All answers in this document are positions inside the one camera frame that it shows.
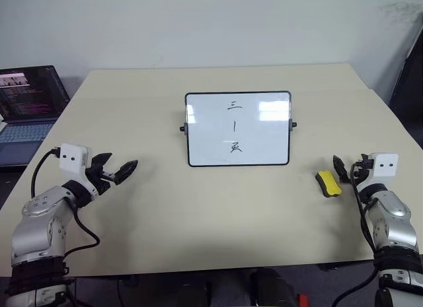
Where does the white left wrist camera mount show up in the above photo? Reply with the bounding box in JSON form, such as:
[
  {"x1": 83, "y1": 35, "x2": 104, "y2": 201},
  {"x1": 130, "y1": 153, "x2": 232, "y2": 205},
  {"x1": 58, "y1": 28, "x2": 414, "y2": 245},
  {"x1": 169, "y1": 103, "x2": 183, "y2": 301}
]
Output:
[{"x1": 58, "y1": 143, "x2": 97, "y2": 197}]

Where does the open laptop computer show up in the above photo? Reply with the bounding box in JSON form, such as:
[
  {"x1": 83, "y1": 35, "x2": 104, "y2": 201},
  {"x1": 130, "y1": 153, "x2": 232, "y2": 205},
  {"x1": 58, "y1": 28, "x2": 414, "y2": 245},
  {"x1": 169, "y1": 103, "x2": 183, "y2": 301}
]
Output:
[{"x1": 0, "y1": 65, "x2": 72, "y2": 169}]

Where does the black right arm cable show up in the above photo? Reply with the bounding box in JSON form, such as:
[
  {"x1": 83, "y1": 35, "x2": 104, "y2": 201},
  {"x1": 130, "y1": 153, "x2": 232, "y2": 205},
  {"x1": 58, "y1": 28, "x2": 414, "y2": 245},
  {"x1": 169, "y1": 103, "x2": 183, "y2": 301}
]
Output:
[{"x1": 331, "y1": 161, "x2": 381, "y2": 307}]

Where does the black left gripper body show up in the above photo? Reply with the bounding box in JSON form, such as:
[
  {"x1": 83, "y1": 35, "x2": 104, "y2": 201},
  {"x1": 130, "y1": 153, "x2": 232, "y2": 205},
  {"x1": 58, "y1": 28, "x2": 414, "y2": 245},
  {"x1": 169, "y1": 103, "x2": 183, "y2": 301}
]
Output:
[{"x1": 86, "y1": 164, "x2": 122, "y2": 197}]

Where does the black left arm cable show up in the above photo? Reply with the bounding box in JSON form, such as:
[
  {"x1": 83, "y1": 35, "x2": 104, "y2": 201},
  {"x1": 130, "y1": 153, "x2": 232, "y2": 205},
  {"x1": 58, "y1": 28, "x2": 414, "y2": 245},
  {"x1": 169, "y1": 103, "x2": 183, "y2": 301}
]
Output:
[{"x1": 30, "y1": 148, "x2": 101, "y2": 258}]

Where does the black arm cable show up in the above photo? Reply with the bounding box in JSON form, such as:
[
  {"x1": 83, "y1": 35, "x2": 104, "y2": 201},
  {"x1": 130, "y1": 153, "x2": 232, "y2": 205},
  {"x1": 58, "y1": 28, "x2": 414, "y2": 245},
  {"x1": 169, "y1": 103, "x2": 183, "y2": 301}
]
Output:
[
  {"x1": 331, "y1": 161, "x2": 381, "y2": 307},
  {"x1": 30, "y1": 148, "x2": 101, "y2": 258}
]

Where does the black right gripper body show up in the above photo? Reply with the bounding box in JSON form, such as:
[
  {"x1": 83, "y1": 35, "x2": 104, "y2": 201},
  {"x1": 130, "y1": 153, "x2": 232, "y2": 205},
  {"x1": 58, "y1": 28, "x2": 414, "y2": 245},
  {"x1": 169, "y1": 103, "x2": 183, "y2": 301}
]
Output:
[{"x1": 340, "y1": 160, "x2": 375, "y2": 189}]

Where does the yellow and black eraser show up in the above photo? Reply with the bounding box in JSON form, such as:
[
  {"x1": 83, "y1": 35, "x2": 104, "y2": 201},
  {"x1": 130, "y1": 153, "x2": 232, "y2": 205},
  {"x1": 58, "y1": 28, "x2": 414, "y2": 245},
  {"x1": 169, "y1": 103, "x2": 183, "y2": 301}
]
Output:
[{"x1": 313, "y1": 170, "x2": 342, "y2": 199}]

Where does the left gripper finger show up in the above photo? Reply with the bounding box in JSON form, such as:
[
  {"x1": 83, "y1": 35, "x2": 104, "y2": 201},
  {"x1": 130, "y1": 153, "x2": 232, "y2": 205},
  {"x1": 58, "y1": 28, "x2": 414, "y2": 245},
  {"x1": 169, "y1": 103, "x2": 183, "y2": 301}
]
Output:
[
  {"x1": 89, "y1": 152, "x2": 114, "y2": 171},
  {"x1": 114, "y1": 159, "x2": 139, "y2": 186}
]

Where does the black leaning panel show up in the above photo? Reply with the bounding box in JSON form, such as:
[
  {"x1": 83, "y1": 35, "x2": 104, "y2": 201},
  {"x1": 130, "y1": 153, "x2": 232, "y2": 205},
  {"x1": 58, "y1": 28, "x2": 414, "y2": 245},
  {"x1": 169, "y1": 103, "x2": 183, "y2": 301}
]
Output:
[{"x1": 369, "y1": 21, "x2": 423, "y2": 129}]

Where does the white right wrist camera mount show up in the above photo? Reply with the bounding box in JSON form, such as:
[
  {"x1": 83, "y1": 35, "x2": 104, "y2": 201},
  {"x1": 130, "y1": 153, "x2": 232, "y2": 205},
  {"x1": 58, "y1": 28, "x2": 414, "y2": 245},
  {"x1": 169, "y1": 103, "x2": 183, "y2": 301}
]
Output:
[{"x1": 356, "y1": 151, "x2": 400, "y2": 191}]

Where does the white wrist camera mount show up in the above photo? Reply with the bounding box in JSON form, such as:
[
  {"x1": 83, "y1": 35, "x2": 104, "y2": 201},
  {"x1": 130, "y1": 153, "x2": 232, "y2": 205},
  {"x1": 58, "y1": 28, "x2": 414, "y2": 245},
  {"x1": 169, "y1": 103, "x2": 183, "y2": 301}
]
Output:
[
  {"x1": 356, "y1": 151, "x2": 400, "y2": 191},
  {"x1": 58, "y1": 143, "x2": 97, "y2": 197}
]

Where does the small black-framed whiteboard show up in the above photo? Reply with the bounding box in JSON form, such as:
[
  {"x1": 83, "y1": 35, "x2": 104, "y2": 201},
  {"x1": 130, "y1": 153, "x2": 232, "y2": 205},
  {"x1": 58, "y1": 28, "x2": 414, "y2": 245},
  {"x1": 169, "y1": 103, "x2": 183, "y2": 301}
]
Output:
[{"x1": 179, "y1": 90, "x2": 298, "y2": 168}]

